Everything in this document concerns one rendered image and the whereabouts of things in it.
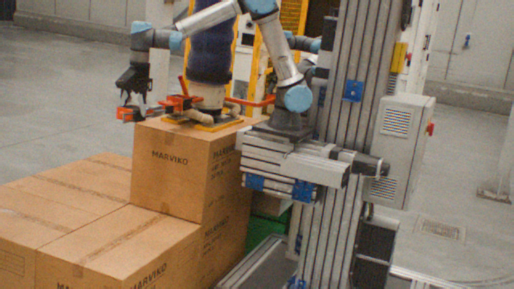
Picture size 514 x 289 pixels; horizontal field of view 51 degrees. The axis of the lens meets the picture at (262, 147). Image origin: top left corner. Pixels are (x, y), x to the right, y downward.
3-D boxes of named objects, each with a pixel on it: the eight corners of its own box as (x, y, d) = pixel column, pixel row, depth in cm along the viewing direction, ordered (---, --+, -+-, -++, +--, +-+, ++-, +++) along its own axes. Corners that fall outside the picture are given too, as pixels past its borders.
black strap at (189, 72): (199, 71, 280) (200, 63, 279) (239, 79, 272) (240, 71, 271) (176, 75, 260) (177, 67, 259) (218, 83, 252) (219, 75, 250)
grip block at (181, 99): (174, 105, 252) (175, 93, 251) (193, 109, 249) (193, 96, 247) (164, 107, 245) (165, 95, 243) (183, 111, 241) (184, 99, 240)
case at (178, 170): (192, 173, 316) (198, 106, 305) (254, 189, 302) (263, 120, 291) (128, 203, 262) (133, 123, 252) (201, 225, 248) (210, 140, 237)
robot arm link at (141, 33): (153, 23, 204) (130, 21, 202) (151, 53, 207) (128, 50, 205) (154, 22, 211) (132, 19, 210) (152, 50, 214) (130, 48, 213)
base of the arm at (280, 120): (305, 127, 245) (308, 106, 243) (295, 133, 232) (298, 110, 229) (275, 120, 251) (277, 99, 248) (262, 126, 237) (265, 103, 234)
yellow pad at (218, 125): (226, 118, 286) (228, 109, 284) (244, 122, 282) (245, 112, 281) (193, 129, 255) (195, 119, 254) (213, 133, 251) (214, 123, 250)
